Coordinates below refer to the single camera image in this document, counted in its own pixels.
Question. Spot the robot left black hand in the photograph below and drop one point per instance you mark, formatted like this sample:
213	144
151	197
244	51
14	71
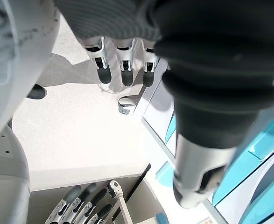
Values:
209	70

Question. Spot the light blue waste bin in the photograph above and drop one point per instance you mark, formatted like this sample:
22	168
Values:
164	173

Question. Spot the robot silver leg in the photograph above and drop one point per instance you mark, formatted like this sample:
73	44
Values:
8	182
10	58

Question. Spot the white bed caster wheel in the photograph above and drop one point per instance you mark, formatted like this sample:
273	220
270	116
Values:
114	187

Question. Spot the white hospital bed frame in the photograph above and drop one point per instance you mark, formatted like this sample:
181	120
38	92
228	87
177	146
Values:
125	210

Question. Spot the blue bed clip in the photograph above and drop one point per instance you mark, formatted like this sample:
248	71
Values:
163	219

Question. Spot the white medical cart blue drawers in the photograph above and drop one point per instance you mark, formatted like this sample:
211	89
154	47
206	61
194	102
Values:
267	140

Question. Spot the robot right black hand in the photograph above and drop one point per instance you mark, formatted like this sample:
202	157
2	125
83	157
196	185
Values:
80	207

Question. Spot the black wall baseboard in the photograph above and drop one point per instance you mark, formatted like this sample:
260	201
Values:
139	180

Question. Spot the robot right silver leg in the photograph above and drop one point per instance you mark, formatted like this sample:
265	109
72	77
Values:
8	182

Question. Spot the robot left silver leg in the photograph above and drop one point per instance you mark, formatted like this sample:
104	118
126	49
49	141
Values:
10	58

